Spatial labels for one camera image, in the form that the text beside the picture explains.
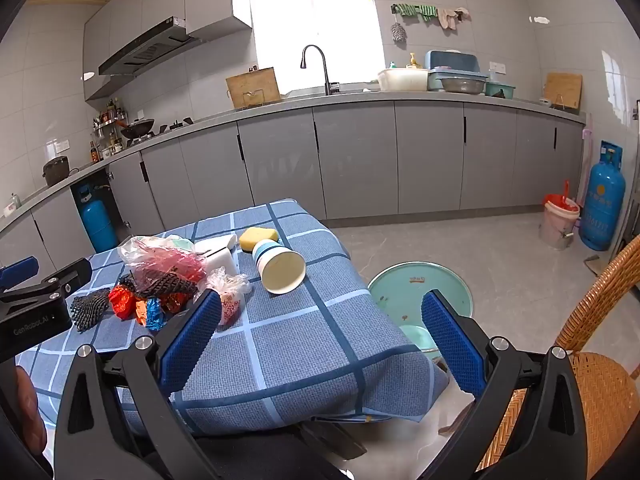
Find black foam net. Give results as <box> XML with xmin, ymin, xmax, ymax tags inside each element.
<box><xmin>70</xmin><ymin>287</ymin><xmax>112</xmax><ymax>333</ymax></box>
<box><xmin>120</xmin><ymin>269</ymin><xmax>200</xmax><ymax>300</ymax></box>

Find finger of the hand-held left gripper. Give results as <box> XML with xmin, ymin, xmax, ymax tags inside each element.
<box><xmin>0</xmin><ymin>256</ymin><xmax>41</xmax><ymax>290</ymax></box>
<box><xmin>0</xmin><ymin>258</ymin><xmax>93</xmax><ymax>307</ymax></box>

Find blue dish rack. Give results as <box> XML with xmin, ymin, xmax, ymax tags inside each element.
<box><xmin>425</xmin><ymin>50</ymin><xmax>488</xmax><ymax>92</ymax></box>

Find red plastic scoop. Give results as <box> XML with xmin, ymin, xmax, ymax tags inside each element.
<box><xmin>544</xmin><ymin>180</ymin><xmax>576</xmax><ymax>212</ymax></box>

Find pink white bucket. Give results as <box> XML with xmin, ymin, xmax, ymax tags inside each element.
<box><xmin>539</xmin><ymin>195</ymin><xmax>581</xmax><ymax>250</ymax></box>

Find tall blue gas cylinder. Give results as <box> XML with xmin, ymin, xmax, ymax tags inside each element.
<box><xmin>579</xmin><ymin>140</ymin><xmax>627</xmax><ymax>252</ymax></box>

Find yellow sponge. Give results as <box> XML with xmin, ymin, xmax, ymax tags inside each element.
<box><xmin>238</xmin><ymin>227</ymin><xmax>280</xmax><ymax>252</ymax></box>

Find small clear red-printed bag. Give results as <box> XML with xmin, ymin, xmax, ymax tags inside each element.
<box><xmin>204</xmin><ymin>267</ymin><xmax>252</xmax><ymax>328</ymax></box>

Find blue checked tablecloth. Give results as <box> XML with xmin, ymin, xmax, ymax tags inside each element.
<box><xmin>15</xmin><ymin>199</ymin><xmax>451</xmax><ymax>436</ymax></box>

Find red orange blue foil wrapper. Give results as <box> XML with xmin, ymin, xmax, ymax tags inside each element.
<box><xmin>107</xmin><ymin>284</ymin><xmax>167</xmax><ymax>332</ymax></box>

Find flat white sponge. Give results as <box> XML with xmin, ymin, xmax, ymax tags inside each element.
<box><xmin>194</xmin><ymin>234</ymin><xmax>238</xmax><ymax>257</ymax></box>

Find spice rack with bottles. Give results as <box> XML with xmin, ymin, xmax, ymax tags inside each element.
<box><xmin>91</xmin><ymin>100</ymin><xmax>126</xmax><ymax>158</ymax></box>

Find metal basin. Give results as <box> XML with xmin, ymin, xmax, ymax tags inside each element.
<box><xmin>440</xmin><ymin>77</ymin><xmax>487</xmax><ymax>95</ymax></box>

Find clear plastic bag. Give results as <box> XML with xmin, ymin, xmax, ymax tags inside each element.
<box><xmin>117</xmin><ymin>235</ymin><xmax>197</xmax><ymax>282</ymax></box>

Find person's left hand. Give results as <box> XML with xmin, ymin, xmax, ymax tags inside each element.
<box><xmin>14</xmin><ymin>366</ymin><xmax>49</xmax><ymax>456</ymax></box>

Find white paper cup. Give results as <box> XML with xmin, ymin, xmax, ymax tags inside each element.
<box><xmin>251</xmin><ymin>240</ymin><xmax>307</xmax><ymax>295</ymax></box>

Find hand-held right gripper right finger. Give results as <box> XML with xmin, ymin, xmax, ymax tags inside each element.
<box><xmin>421</xmin><ymin>287</ymin><xmax>588</xmax><ymax>480</ymax></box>

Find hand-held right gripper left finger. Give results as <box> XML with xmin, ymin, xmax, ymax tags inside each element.
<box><xmin>52</xmin><ymin>287</ymin><xmax>223</xmax><ymax>480</ymax></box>

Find large wooden cutting board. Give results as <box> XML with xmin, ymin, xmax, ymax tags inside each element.
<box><xmin>225</xmin><ymin>66</ymin><xmax>282</xmax><ymax>109</ymax></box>

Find wicker chair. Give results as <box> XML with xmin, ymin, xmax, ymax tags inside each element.
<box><xmin>440</xmin><ymin>234</ymin><xmax>640</xmax><ymax>480</ymax></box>

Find green enamel basin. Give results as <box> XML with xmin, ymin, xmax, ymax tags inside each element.
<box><xmin>367</xmin><ymin>261</ymin><xmax>474</xmax><ymax>362</ymax></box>

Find pink mop handle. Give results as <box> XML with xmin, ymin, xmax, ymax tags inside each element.
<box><xmin>577</xmin><ymin>112</ymin><xmax>596</xmax><ymax>211</ymax></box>

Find gas stove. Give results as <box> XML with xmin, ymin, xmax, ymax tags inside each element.
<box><xmin>127</xmin><ymin>119</ymin><xmax>196</xmax><ymax>148</ymax></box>

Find black kitchen faucet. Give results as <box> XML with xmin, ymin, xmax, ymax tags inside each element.
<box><xmin>300</xmin><ymin>44</ymin><xmax>342</xmax><ymax>97</ymax></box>

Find black wok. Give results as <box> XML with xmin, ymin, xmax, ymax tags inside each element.
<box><xmin>120</xmin><ymin>118</ymin><xmax>156</xmax><ymax>140</ymax></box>

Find window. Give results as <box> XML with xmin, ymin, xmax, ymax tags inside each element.
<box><xmin>249</xmin><ymin>0</ymin><xmax>386</xmax><ymax>96</ymax></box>

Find thick white sponge block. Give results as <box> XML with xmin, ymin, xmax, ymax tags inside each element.
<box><xmin>197</xmin><ymin>249</ymin><xmax>240</xmax><ymax>288</ymax></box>

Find green striped towel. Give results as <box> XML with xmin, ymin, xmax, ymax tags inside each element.
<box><xmin>391</xmin><ymin>2</ymin><xmax>439</xmax><ymax>23</ymax></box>

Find brown orange foil wrapper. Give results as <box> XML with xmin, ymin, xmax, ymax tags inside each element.
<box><xmin>165</xmin><ymin>292</ymin><xmax>194</xmax><ymax>317</ymax></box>

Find small wooden cutting board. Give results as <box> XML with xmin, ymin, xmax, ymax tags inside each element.
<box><xmin>543</xmin><ymin>72</ymin><xmax>583</xmax><ymax>113</ymax></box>

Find black range hood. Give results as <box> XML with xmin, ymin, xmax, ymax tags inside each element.
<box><xmin>97</xmin><ymin>16</ymin><xmax>190</xmax><ymax>77</ymax></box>

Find grey base cabinets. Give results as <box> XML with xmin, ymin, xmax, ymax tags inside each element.
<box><xmin>0</xmin><ymin>100</ymin><xmax>586</xmax><ymax>271</ymax></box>

